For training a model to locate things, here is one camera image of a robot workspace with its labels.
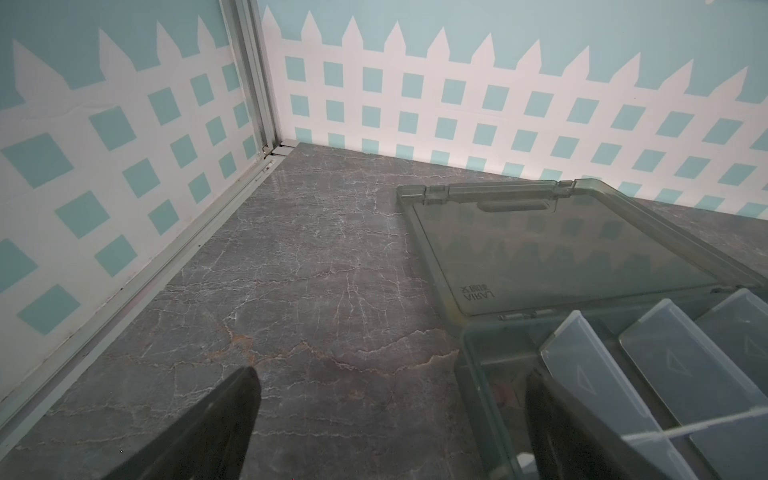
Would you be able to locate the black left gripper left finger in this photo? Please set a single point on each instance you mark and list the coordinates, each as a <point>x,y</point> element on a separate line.
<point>209,441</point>

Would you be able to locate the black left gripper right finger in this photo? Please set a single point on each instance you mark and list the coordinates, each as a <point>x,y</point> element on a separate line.
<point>570,442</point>

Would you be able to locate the green plastic compartment organizer box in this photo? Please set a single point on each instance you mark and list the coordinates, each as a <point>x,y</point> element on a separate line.
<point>662,336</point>

